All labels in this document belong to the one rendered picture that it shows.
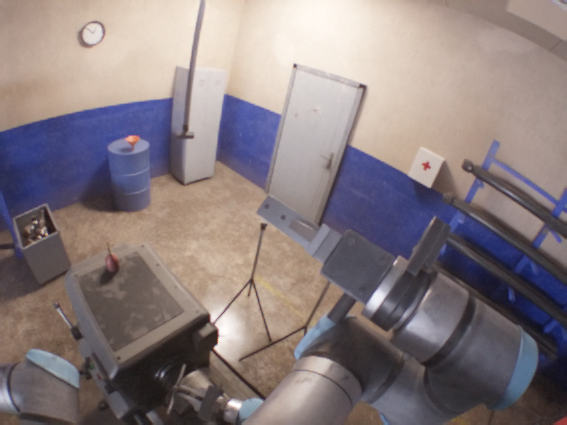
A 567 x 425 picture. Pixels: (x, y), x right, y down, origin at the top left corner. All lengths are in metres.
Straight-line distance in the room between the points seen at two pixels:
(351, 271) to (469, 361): 0.15
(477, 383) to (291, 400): 0.18
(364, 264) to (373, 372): 0.15
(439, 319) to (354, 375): 0.11
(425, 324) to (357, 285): 0.08
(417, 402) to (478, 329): 0.13
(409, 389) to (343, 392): 0.09
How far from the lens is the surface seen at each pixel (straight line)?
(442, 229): 0.29
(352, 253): 0.24
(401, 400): 0.36
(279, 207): 0.29
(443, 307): 0.26
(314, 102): 3.73
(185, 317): 1.13
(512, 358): 0.30
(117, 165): 3.64
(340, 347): 0.32
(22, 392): 0.58
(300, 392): 0.28
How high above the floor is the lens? 2.29
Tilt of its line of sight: 33 degrees down
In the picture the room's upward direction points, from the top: 15 degrees clockwise
